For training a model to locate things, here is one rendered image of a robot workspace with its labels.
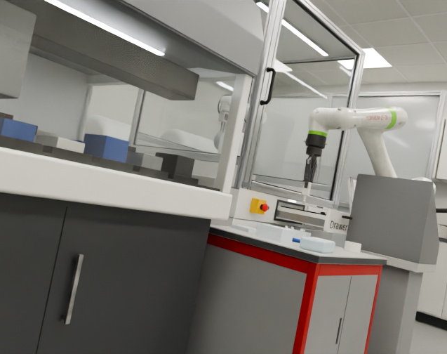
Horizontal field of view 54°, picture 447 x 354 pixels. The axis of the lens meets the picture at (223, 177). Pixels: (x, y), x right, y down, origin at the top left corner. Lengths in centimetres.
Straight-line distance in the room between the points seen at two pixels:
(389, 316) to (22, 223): 170
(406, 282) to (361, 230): 32
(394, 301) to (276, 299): 81
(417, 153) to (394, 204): 165
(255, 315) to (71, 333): 65
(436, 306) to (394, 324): 280
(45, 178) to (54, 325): 44
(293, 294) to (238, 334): 29
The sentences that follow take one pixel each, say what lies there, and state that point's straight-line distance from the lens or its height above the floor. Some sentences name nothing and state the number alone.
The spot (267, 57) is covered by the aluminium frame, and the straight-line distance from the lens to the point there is 219.
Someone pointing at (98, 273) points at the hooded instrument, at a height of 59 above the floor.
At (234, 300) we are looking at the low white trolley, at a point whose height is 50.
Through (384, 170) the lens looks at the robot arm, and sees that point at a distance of 254.
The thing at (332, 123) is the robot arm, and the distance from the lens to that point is 209.
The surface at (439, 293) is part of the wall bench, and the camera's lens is 508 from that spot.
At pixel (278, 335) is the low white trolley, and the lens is 164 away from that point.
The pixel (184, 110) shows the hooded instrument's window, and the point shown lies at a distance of 145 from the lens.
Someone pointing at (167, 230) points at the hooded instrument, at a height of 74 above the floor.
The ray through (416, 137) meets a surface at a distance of 392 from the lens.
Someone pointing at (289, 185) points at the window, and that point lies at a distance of 243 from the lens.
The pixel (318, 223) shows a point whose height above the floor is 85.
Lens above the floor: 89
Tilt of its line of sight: 2 degrees up
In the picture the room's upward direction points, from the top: 11 degrees clockwise
